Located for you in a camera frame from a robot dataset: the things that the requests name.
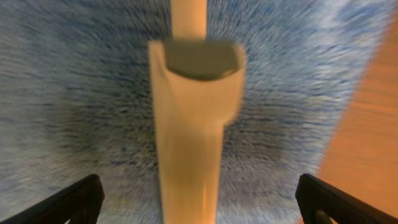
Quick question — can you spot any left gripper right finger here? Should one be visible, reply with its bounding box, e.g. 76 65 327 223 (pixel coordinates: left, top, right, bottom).
294 173 398 224

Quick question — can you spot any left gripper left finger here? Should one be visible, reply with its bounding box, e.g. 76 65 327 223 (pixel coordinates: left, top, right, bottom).
0 173 106 224

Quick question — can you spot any white pipette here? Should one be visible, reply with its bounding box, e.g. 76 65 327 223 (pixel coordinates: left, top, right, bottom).
147 0 248 224

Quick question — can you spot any blue cloth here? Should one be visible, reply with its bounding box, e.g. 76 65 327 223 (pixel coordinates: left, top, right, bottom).
0 0 397 224

